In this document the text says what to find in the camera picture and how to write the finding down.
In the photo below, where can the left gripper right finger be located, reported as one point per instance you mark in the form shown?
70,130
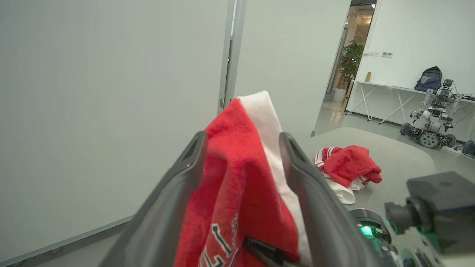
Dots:
319,207

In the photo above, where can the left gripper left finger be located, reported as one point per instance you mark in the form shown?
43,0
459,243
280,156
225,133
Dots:
163,215

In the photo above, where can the red shirt with white stripes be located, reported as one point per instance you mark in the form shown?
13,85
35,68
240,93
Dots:
349,163

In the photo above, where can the red and white towel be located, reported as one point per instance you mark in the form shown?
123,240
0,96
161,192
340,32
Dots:
237,167

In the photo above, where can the white plant pot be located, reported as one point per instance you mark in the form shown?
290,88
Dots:
338,95

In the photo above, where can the white trestle table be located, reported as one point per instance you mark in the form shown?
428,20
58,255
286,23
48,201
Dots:
374,96

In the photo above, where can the white wheeled robot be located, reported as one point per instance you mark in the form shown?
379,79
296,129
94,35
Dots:
434,118

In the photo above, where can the green potted plant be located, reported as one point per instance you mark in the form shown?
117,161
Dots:
351,61

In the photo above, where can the black robot wheel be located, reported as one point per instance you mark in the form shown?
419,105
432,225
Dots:
469,147

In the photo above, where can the dark blue backpack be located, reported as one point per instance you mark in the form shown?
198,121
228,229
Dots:
429,79

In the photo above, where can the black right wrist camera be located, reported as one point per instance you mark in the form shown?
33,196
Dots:
445,200

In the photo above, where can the white wall switch plate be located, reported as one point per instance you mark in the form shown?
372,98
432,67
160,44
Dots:
372,53
387,54

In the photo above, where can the grey partition post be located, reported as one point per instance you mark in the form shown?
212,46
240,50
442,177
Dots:
232,55

